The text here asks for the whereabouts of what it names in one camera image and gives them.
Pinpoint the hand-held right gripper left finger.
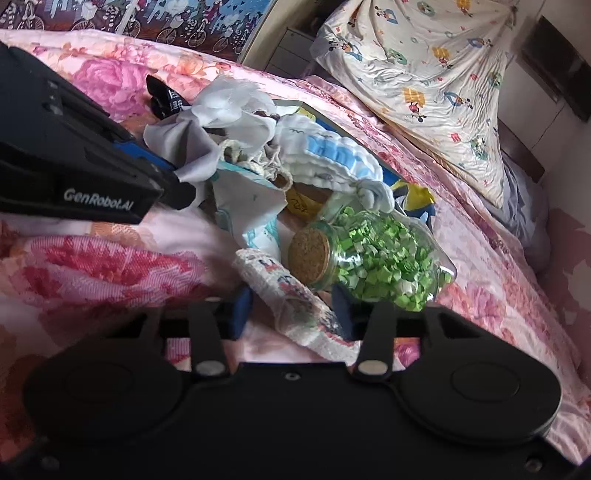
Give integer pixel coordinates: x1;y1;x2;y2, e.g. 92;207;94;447
111;287;254;381

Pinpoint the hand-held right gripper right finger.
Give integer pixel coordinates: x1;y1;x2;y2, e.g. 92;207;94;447
331;282;481;383

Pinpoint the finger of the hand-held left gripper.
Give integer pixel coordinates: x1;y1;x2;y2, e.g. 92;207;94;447
154;167;197;211
112;138;180;171

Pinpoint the grey cloth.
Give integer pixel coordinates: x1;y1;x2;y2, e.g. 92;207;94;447
142;112;223;209

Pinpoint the white printed small towel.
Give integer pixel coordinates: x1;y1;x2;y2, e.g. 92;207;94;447
232;248;366;361

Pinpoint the blue and yellow tin box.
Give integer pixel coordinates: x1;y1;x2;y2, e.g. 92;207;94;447
271;98;435;219

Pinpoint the black snack packet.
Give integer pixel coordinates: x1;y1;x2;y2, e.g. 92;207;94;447
146;75;184;121

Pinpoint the glass jar of green paper stars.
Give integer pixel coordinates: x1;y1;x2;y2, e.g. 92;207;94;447
287;207;459;313

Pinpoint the white cloth with teal print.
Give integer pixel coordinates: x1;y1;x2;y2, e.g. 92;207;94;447
211;170;288;252

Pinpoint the beige crochet cloth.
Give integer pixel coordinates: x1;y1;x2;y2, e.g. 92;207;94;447
216;137;293;191

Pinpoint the pink floral bed sheet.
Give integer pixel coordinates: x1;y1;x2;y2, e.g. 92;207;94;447
0;28;583;462

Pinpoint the white knotted sock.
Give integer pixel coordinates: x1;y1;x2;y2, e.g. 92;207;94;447
353;179;395;214

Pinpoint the printed wardrobe curtain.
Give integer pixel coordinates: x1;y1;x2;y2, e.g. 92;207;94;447
0;0;273;52

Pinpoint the white and blue quilted cloth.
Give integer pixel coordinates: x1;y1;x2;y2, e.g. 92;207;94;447
276;114;385;197

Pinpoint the white drawer cabinet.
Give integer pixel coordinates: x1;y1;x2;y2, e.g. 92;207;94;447
265;24;321;77

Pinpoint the grey pillow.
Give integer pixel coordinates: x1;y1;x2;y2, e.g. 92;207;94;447
487;151;553;274

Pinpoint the cartoon print quilt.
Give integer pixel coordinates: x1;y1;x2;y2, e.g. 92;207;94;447
309;0;522;209

